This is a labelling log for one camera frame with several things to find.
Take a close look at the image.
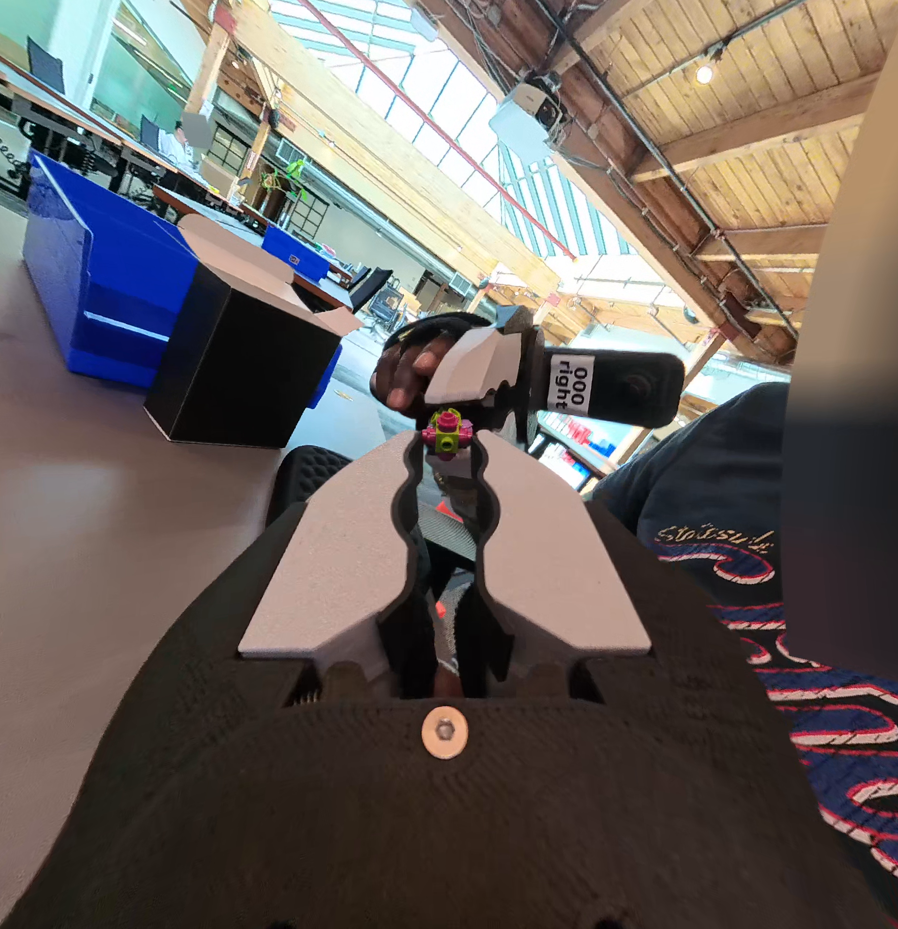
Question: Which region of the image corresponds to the black office chair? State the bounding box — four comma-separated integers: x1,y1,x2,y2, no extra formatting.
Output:
347,267,395,313

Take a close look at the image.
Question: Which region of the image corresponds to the brown office desk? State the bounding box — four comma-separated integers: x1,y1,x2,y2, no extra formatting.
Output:
0,51,167,190

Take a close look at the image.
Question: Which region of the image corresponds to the white ceiling unit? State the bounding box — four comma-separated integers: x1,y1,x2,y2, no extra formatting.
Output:
488,73,569,164

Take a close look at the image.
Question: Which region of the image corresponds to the magenta lego flower cluster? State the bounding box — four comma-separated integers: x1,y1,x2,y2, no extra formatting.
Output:
422,408,473,457

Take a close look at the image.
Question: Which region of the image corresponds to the blue plastic bin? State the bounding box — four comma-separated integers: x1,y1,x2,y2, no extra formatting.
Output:
22,152,344,411

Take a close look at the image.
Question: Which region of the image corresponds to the black honeycomb cushion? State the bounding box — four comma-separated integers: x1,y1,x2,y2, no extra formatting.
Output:
266,445,355,527

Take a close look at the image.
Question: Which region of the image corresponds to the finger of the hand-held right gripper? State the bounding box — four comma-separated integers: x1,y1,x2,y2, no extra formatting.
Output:
423,330,524,407
428,456,486,520

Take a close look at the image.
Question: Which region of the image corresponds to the black carton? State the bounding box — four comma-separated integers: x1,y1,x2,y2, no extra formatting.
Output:
144,212,364,449

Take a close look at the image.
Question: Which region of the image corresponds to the small blue bin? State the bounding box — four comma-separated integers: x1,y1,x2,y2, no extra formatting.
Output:
262,225,331,282

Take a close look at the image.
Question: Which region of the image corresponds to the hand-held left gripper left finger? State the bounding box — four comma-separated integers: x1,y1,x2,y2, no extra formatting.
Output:
238,432,424,663

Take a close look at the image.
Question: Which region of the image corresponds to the green potted plant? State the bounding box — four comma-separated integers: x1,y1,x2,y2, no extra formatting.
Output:
271,158,308,219

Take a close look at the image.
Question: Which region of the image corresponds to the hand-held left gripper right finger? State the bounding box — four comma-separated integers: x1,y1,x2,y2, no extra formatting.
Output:
478,433,652,661

